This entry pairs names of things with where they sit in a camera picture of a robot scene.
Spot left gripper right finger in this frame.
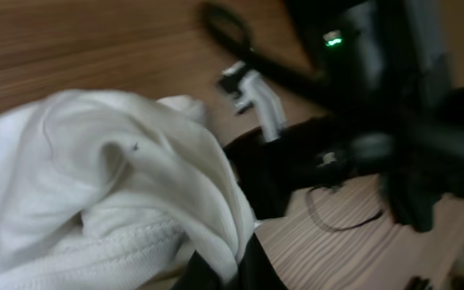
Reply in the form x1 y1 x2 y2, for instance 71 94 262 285
238 234 288 290

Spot white t-shirt black print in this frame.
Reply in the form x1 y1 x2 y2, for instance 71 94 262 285
0 90 254 289

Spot right black cable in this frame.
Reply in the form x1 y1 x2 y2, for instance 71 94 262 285
197 2 338 106

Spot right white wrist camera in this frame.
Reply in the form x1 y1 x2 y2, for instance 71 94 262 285
217 61 287 143

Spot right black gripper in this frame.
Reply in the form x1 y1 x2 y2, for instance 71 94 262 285
225 117 353 220

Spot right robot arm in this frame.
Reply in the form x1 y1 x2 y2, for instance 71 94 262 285
201 1 464 232

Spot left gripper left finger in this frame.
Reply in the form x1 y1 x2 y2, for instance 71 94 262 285
171 252 223 290

